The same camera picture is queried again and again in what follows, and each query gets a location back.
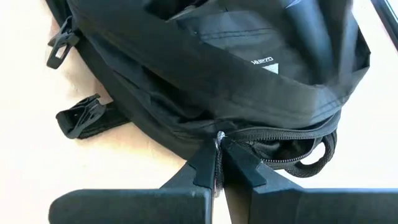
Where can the black backpack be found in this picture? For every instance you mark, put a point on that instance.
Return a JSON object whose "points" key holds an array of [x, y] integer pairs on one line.
{"points": [[186, 77]]}

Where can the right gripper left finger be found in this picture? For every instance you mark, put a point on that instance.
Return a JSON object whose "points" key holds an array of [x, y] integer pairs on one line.
{"points": [[140, 205]]}

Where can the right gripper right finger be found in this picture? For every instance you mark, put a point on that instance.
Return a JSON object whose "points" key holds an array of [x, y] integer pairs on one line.
{"points": [[295, 205]]}

